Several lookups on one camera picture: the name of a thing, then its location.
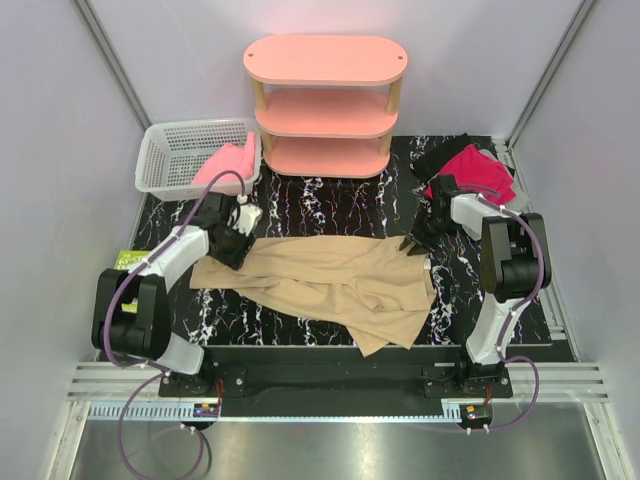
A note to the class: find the grey t-shirt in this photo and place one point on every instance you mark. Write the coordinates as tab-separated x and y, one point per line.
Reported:
520	201

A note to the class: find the white plastic basket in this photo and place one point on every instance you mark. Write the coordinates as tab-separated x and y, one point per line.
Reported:
172	153

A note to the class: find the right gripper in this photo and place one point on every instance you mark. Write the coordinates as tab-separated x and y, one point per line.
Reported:
420	236

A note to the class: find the black t-shirt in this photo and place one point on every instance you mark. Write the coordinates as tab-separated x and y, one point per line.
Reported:
429	164

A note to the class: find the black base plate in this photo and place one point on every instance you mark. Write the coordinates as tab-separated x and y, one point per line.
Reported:
337	382

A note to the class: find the magenta t-shirt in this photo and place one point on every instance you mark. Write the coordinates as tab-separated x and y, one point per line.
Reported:
475	169

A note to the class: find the green treehouse book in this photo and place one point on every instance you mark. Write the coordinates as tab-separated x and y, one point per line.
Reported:
125	260

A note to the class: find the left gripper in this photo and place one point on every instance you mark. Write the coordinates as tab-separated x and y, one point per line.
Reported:
235	259

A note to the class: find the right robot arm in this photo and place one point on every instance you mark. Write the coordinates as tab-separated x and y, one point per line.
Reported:
514	267

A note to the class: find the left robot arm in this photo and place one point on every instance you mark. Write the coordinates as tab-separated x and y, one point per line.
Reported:
132	319

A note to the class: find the pink t-shirt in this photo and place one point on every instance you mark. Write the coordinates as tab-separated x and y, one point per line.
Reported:
229	157

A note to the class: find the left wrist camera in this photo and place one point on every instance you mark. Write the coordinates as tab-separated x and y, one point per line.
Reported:
249	215

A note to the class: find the pink three-tier shelf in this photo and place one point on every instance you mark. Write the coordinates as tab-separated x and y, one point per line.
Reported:
326	105

